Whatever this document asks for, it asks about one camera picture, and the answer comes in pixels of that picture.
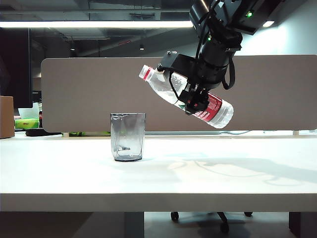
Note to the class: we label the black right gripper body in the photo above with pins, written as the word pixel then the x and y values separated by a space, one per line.
pixel 214 64

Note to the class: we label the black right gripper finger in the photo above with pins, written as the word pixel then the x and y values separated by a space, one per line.
pixel 203 99
pixel 190 105

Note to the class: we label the clear red-label water bottle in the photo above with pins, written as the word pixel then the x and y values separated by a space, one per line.
pixel 223 111

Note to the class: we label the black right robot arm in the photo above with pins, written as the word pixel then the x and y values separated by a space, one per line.
pixel 230 15

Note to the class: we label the dark cola bottle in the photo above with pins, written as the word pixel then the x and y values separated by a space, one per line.
pixel 40 119

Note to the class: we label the grey transparent faceted cup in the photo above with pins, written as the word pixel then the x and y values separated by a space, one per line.
pixel 127 138

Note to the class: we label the small round ceiling lamp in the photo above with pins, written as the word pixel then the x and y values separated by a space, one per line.
pixel 141 48

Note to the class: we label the brown desk divider panel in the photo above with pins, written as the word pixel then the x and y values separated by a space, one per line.
pixel 99 94

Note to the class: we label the beige divider support foot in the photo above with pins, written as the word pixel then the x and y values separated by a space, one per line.
pixel 65 135
pixel 295 133

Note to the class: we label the green flat item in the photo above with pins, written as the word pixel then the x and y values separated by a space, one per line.
pixel 89 134

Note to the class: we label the black office chair base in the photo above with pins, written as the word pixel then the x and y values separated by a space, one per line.
pixel 224 220

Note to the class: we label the long ceiling light strip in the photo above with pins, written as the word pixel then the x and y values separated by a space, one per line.
pixel 99 24

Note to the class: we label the grey table leg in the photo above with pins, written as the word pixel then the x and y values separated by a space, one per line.
pixel 133 224
pixel 303 224

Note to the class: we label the flat black object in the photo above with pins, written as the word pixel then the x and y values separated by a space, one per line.
pixel 37 133

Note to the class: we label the green tissue box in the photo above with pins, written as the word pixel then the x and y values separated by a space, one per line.
pixel 26 123

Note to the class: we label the brown cardboard box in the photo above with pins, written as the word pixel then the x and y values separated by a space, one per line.
pixel 6 116

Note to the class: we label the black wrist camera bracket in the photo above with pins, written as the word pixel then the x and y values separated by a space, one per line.
pixel 180 63

